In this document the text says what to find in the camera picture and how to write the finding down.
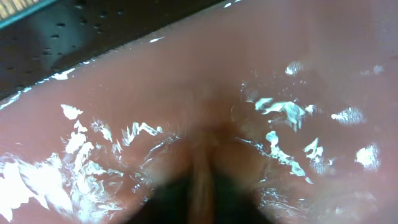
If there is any green scrubbing sponge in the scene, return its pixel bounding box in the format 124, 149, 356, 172
126, 131, 271, 223

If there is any black tray with red water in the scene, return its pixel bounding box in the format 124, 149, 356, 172
1, 1, 397, 223

